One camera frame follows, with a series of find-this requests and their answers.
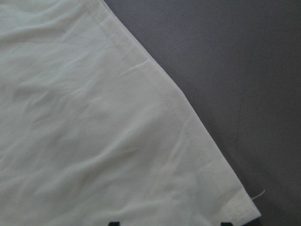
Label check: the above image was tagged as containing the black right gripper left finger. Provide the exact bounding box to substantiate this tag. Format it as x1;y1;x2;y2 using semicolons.
108;222;120;226

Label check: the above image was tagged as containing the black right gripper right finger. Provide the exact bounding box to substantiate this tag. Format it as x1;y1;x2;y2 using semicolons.
220;222;233;226

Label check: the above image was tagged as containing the beige long-sleeve graphic shirt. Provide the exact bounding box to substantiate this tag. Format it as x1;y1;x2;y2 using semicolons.
0;0;260;226

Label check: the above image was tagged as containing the brown table mat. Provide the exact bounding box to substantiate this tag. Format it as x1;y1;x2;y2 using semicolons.
107;0;301;226

